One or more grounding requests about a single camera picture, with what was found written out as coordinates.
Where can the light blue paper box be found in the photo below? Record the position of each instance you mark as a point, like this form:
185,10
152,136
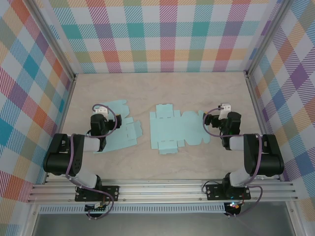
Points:
118,145
172,127

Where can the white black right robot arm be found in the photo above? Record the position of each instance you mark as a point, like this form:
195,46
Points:
268,159

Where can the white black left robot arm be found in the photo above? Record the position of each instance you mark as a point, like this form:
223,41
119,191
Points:
61,157

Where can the black controller board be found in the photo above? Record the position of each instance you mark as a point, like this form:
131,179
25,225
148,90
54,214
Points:
233,206
96,209

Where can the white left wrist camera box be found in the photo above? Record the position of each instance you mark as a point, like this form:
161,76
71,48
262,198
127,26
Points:
101,110

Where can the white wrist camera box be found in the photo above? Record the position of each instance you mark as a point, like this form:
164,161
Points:
226,108
101,110

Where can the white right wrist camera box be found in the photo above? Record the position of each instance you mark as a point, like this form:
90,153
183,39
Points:
226,108

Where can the aluminium side rail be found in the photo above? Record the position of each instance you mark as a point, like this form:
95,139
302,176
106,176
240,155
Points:
262,123
62,123

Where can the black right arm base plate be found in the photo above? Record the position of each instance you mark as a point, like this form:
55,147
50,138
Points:
214,191

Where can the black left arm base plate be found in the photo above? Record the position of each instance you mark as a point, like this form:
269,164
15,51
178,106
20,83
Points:
112,191

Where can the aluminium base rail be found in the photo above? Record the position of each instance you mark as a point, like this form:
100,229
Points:
160,191

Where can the aluminium frame post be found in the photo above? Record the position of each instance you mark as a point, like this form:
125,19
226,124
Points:
54,39
266,37

